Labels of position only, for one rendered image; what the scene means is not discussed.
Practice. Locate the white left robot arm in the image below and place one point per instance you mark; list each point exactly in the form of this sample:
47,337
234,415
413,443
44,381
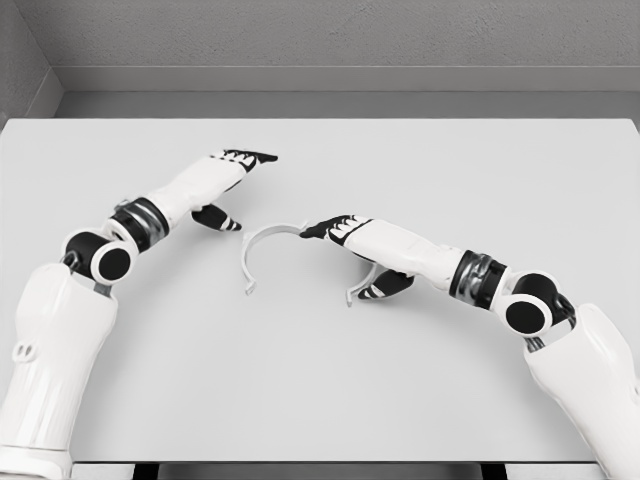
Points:
60,320

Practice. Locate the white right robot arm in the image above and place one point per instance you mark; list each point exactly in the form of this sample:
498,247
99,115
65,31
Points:
585,360

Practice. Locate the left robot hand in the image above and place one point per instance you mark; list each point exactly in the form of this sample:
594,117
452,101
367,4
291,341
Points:
212,177

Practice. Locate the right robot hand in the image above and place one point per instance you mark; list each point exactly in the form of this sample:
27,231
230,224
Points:
385,245

